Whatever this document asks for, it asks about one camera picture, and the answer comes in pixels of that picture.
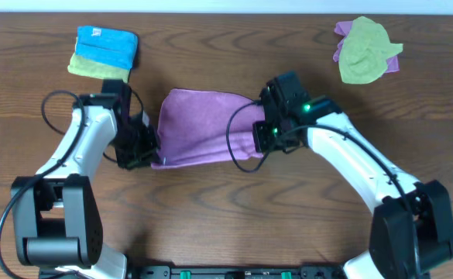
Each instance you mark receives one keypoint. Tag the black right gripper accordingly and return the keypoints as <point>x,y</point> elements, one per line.
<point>262,142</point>

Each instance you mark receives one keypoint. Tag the folded green cloth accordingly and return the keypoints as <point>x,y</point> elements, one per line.
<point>92,69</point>

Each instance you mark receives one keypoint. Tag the folded blue cloth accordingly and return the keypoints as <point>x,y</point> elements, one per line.
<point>112,47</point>

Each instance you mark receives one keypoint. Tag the crumpled green cloth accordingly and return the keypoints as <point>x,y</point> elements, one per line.
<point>365,52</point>

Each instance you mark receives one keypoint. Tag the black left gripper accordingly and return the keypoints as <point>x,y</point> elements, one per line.
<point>145,145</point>

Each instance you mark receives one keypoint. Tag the purple microfibre cloth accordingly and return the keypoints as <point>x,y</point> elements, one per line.
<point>204,127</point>

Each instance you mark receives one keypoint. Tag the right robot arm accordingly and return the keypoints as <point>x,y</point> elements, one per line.
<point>412,221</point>

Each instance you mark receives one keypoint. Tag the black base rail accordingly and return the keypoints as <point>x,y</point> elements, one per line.
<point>303,272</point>

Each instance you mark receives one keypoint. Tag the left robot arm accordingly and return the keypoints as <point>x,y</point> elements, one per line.
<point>56,220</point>

